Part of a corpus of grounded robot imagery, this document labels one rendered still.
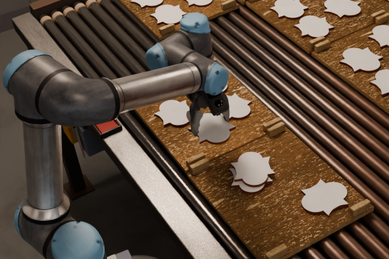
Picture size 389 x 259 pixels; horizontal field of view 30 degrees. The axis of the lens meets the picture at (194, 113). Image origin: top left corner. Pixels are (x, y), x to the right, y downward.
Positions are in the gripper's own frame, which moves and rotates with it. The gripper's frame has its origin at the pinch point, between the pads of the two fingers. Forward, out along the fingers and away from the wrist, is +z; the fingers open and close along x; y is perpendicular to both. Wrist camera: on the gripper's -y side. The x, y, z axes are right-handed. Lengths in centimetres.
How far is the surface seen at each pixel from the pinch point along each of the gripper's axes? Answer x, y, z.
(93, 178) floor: 15, 116, 101
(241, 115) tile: -15.7, 12.3, 10.5
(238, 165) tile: -3.3, -7.6, 10.5
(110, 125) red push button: 20.3, 33.6, 11.5
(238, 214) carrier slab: 5.4, -21.9, 13.1
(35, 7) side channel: 18, 116, 6
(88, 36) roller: 7, 89, 10
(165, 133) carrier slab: 7.4, 19.4, 11.4
